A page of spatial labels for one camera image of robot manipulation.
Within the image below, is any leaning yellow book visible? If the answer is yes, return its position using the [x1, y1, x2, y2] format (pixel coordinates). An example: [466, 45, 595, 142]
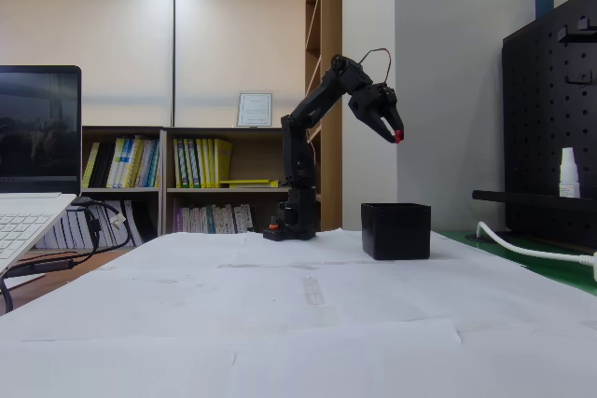
[82, 142, 102, 188]

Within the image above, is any red white servo cable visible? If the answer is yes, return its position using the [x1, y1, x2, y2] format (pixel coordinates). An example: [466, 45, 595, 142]
[361, 48, 394, 88]

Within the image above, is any small white bottle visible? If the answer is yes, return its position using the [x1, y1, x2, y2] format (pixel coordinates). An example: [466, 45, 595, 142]
[557, 146, 582, 199]

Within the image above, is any white power strip cable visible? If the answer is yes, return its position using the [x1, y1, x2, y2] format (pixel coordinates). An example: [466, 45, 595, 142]
[475, 221, 597, 265]

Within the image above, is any tall wooden bookshelf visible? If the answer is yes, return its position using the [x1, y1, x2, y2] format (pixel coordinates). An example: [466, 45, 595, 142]
[304, 0, 344, 232]

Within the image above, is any white laptop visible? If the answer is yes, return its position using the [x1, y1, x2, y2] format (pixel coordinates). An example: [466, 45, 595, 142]
[0, 65, 83, 278]

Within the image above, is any black laptop cable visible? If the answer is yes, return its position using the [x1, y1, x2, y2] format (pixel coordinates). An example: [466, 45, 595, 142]
[0, 246, 102, 315]
[69, 198, 135, 253]

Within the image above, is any thick yellow binder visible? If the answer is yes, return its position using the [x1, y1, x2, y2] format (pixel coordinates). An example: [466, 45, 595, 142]
[214, 138, 234, 188]

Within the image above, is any black square plastic cup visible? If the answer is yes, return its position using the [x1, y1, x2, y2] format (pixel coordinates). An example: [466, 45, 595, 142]
[360, 202, 432, 262]

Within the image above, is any framed white certificate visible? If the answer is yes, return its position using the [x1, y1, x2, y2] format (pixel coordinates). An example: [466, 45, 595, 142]
[235, 90, 274, 129]

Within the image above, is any low wooden bookshelf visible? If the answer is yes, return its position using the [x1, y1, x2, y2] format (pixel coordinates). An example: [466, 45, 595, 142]
[160, 126, 323, 236]
[81, 125, 165, 251]

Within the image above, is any white paper sheet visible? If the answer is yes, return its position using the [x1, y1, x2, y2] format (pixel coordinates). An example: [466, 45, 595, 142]
[454, 321, 597, 398]
[0, 265, 321, 342]
[0, 336, 238, 398]
[302, 260, 597, 335]

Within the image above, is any flat yellow folder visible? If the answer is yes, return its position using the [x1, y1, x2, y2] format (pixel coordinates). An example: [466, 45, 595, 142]
[218, 178, 281, 189]

